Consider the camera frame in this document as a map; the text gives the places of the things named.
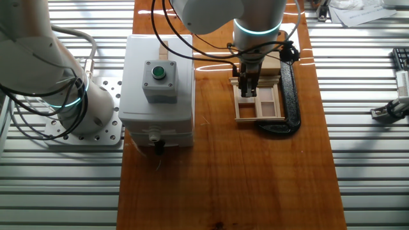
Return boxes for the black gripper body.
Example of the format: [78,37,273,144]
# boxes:
[238,62,261,81]

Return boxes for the light wooden cube block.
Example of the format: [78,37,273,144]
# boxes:
[261,52,282,77]

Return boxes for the black metal C-clamp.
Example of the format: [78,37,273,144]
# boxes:
[257,60,302,134]

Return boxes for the grey push button housing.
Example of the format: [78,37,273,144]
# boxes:
[142,59,178,105]

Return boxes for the small wooden block strip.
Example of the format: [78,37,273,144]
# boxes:
[158,40,169,61]

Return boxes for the green round push button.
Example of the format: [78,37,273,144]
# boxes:
[151,65,167,80]

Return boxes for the orange wooden board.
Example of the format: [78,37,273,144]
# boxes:
[116,0,348,230]

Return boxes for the white paper sheets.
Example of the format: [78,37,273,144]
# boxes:
[328,0,397,28]

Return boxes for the black computer keyboard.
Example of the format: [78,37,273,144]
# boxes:
[392,47,409,71]

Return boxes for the miniature wooden window frame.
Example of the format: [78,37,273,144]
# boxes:
[229,75,286,123]

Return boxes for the white plastic enclosure box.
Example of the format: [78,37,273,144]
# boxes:
[118,34,196,148]

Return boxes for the grey cable gland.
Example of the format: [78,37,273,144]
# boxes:
[148,125,162,142]

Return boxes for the black cable stub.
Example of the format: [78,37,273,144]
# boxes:
[153,140,166,157]

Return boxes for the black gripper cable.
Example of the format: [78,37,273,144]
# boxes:
[150,0,240,77]

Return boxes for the small silver bracket camera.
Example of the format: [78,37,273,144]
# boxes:
[370,97,409,124]

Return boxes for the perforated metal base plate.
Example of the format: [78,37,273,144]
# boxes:
[43,76,124,147]

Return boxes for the ribbed silver depth camera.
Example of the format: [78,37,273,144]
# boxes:
[395,70,409,98]

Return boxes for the thick grey base cable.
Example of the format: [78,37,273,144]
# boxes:
[50,25,98,79]

